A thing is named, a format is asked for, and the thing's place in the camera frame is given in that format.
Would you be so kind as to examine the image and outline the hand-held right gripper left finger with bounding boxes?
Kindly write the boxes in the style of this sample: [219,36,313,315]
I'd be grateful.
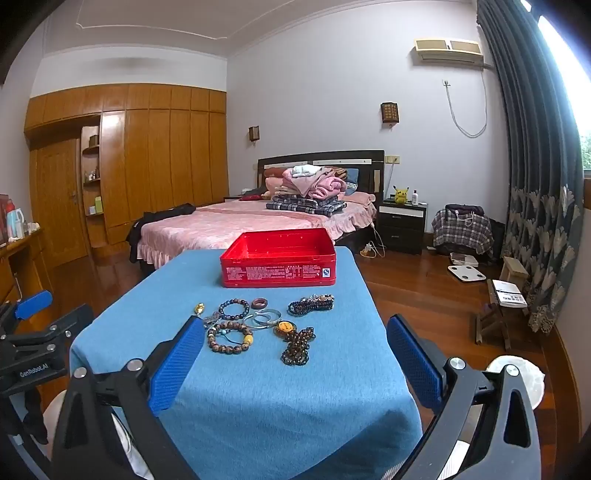
[48,315,207,480]

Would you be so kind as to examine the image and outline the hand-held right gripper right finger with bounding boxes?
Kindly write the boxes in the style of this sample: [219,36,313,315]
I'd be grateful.
[386,315,542,480]

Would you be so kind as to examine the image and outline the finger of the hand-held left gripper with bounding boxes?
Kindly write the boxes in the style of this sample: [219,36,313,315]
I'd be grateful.
[0,290,53,334]
[7,304,95,357]

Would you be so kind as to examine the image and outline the multicoloured bead bracelet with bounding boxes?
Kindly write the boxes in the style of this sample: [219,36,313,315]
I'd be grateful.
[218,299,250,321]

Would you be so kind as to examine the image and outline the red tin box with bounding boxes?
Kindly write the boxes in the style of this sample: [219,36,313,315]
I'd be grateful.
[220,227,337,288]

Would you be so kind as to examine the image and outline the wooden desk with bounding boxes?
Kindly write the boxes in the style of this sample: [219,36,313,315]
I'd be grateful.
[0,228,52,324]

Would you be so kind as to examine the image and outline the white kettle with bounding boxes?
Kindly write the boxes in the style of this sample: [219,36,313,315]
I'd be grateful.
[6,208,25,241]

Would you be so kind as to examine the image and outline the wooden stool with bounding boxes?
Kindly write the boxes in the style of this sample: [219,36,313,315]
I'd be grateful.
[473,256,532,350]

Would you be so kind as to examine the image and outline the white bathroom scale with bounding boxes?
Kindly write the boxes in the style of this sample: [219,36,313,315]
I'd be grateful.
[448,264,488,284]

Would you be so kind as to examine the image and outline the blue tablecloth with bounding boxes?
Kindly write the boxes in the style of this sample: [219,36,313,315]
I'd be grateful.
[69,247,423,480]

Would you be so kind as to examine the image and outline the silver bangles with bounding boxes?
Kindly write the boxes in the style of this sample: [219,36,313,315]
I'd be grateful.
[242,309,283,330]

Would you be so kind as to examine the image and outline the white bin bag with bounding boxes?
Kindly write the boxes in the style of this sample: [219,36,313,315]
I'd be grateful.
[482,353,547,412]

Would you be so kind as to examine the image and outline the white paper box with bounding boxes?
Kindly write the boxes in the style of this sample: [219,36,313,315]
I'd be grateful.
[491,278,527,308]

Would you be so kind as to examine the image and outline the dark nightstand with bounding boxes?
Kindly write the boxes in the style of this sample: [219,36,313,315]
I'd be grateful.
[378,200,428,256]

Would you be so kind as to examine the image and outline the black garment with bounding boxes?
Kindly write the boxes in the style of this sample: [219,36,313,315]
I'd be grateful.
[127,203,197,264]

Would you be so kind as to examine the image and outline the bed with pink bedspread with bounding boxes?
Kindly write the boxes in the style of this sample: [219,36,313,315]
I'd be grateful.
[129,150,386,274]

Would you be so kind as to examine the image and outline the wooden wardrobe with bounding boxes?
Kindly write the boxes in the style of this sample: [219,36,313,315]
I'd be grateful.
[24,83,229,269]

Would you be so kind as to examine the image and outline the folded plaid cloth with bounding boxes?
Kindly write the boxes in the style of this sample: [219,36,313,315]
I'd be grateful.
[266,195,348,218]

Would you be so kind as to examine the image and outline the pile of pink blankets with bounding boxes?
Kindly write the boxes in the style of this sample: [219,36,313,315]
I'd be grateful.
[263,166,349,202]

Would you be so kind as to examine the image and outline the dark floral curtain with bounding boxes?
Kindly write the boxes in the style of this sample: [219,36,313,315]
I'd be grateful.
[475,0,588,334]

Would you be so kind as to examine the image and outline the window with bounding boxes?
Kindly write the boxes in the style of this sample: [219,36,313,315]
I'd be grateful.
[538,14,591,172]

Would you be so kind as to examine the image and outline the brown bead bracelet yellow bead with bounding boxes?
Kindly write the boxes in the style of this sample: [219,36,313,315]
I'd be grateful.
[206,322,255,356]

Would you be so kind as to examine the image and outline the dark brown bead necklace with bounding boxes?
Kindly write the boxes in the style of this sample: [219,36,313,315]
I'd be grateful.
[281,325,317,367]

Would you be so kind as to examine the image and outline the black and brown bead necklace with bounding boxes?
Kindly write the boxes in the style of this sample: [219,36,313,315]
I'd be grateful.
[287,294,334,317]

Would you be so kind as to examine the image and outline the white wall cable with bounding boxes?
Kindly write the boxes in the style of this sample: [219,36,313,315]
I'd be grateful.
[443,69,491,138]

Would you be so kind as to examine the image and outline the wall air conditioner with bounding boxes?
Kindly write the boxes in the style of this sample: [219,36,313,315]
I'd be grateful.
[413,38,486,66]

